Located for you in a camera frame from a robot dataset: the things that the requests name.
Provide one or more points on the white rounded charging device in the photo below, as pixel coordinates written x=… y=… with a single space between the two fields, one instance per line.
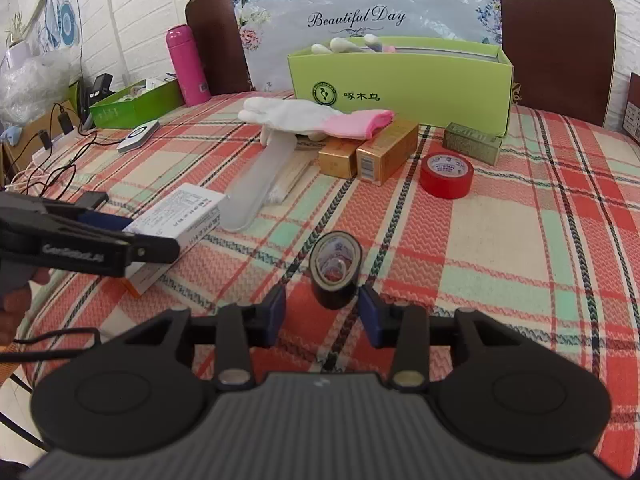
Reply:
x=137 y=136

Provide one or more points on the pale wooden sticks packet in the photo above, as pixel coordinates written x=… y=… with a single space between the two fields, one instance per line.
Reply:
x=292 y=175

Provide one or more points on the pink thermos bottle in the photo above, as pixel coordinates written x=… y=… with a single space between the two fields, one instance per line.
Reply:
x=187 y=70

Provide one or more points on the clear plastic bag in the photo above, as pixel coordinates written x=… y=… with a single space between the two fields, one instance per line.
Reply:
x=30 y=85

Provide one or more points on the white power strip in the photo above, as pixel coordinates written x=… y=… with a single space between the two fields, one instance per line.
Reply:
x=55 y=152

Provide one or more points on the red tape roll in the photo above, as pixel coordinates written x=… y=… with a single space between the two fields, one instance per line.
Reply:
x=447 y=180

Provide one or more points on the large light green cardboard box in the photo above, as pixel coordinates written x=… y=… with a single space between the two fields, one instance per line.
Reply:
x=425 y=85

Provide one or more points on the white and orange medicine box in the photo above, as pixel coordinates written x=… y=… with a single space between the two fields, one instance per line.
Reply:
x=185 y=215

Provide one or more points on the white glove with pink cuff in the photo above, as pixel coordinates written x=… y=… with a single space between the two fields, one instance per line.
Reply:
x=345 y=45
x=300 y=115

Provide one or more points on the olive green carton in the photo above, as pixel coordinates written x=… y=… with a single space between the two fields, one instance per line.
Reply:
x=472 y=142

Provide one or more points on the brown cardboard box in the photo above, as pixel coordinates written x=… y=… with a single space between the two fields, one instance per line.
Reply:
x=627 y=115

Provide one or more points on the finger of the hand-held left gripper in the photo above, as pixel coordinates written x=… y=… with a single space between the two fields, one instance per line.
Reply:
x=105 y=221
x=150 y=250

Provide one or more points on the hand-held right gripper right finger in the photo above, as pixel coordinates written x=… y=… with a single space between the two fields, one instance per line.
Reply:
x=370 y=317

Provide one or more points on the person's left hand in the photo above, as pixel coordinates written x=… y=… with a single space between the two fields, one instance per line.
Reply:
x=12 y=310

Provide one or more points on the white potted plant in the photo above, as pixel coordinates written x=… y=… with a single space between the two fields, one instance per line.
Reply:
x=17 y=45

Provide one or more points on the clear toothbrush case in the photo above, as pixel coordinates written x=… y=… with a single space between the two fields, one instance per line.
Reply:
x=260 y=185

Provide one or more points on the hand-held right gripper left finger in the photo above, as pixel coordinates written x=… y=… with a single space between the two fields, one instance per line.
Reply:
x=272 y=315

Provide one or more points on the small green cardboard box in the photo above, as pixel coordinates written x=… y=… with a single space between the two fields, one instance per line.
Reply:
x=130 y=110

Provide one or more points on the blue white wall sticker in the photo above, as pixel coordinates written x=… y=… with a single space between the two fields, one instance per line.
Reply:
x=62 y=20

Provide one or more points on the black tape roll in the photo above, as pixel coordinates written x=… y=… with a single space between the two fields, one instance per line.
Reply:
x=340 y=290

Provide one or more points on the plaid tablecloth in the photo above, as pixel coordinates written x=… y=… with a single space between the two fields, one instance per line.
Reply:
x=500 y=240

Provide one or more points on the gold carton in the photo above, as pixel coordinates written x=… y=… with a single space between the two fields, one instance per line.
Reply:
x=387 y=152
x=340 y=157

